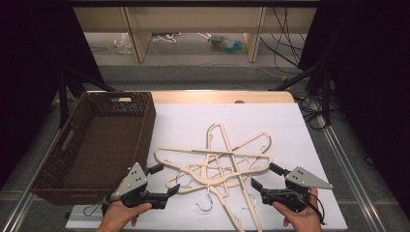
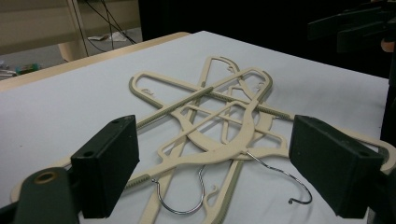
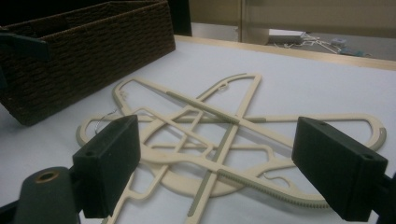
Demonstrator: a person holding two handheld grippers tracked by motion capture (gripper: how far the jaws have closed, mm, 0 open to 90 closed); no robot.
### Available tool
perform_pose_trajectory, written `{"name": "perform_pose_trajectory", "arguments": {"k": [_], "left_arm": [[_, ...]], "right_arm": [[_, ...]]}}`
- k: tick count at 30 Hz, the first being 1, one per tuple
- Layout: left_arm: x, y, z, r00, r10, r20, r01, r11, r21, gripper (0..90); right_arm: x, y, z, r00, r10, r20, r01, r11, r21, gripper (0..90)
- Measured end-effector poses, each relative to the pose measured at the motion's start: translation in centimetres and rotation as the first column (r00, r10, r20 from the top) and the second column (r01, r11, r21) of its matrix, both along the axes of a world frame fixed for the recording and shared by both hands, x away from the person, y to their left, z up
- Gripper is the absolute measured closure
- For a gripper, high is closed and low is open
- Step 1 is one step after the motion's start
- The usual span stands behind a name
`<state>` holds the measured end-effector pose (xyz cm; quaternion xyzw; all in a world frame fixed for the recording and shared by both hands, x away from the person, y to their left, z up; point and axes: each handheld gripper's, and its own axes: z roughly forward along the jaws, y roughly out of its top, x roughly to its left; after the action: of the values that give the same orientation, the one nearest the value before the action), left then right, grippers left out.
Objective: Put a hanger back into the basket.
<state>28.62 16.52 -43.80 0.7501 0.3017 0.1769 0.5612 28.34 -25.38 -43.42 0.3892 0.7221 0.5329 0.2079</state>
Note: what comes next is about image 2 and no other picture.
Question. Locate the white table mat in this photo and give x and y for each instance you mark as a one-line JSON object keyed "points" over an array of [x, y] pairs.
{"points": [[62, 102]]}

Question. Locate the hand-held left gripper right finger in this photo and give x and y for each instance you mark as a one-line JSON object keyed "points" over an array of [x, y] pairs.
{"points": [[336, 165]]}

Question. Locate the green and blue plastic items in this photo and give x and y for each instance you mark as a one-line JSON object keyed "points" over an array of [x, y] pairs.
{"points": [[28, 67]]}

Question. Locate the white paper scrap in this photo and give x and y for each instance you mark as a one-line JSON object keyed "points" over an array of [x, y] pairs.
{"points": [[104, 37]]}

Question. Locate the beige plastic clothes hanger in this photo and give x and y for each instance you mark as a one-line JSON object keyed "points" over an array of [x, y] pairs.
{"points": [[174, 81], [249, 124], [207, 70]]}

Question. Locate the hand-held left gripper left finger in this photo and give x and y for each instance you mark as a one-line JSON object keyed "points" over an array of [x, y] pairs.
{"points": [[106, 165]]}

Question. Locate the black curtain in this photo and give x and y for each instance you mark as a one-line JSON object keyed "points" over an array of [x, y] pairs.
{"points": [[249, 15]]}

